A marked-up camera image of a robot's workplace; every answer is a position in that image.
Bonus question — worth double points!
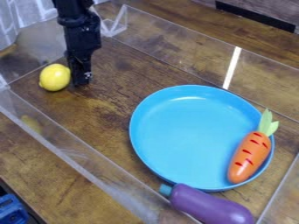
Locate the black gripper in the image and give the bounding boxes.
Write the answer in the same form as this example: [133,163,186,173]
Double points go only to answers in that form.
[57,14,101,87]

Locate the yellow toy lemon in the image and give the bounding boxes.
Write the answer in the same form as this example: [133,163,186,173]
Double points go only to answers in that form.
[39,64,71,92]

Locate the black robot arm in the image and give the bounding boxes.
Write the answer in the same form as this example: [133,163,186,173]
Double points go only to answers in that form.
[52,0,101,86]

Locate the white curtain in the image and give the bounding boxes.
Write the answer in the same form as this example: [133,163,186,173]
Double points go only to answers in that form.
[0,0,57,51]

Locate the blue round plate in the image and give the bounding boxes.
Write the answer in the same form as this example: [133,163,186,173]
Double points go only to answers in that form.
[129,85,262,192]

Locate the blue plastic crate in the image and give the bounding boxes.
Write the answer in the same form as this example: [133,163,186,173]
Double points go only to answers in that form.
[0,194,29,224]

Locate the orange toy carrot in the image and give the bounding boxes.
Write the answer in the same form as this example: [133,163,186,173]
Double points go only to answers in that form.
[228,109,279,184]

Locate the purple toy eggplant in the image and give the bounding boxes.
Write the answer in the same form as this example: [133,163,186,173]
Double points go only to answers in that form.
[159,184,255,224]

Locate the clear acrylic enclosure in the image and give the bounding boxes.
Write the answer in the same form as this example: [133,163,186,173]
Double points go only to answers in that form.
[0,0,299,224]

